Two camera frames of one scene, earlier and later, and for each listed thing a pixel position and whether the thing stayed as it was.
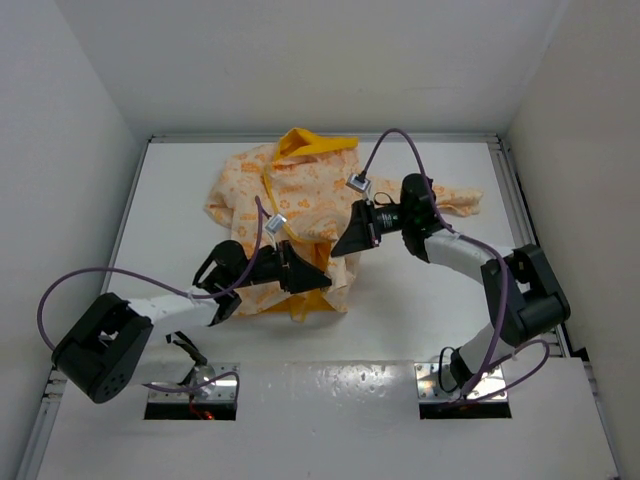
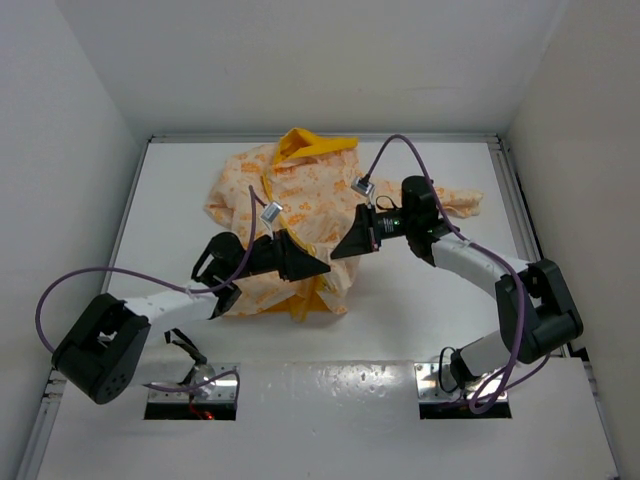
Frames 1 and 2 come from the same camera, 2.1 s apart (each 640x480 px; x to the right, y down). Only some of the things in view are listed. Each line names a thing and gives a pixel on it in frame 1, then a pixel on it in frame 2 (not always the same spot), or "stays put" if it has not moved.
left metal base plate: x=219 y=390 stays put
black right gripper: x=362 y=232 stays put
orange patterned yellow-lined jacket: x=295 y=191 stays put
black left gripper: x=299 y=275 -> x=292 y=261
